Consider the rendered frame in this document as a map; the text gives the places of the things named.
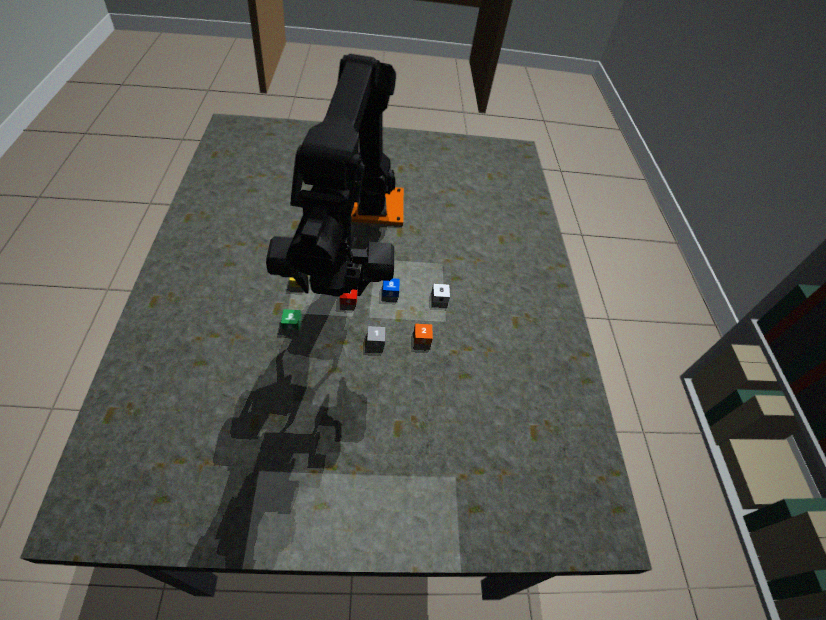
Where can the red block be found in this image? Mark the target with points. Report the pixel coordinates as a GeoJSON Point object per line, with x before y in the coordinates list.
{"type": "Point", "coordinates": [349, 299]}

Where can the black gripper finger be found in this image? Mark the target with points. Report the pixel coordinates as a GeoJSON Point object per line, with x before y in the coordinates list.
{"type": "Point", "coordinates": [364, 280]}
{"type": "Point", "coordinates": [301, 278]}

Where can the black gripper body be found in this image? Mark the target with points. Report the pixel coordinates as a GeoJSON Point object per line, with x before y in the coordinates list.
{"type": "Point", "coordinates": [378, 258]}

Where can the blue block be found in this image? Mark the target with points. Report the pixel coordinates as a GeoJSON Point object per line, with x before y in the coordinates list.
{"type": "Point", "coordinates": [391, 288]}

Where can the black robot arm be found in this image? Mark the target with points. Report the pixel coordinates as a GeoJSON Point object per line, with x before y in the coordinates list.
{"type": "Point", "coordinates": [328, 159]}

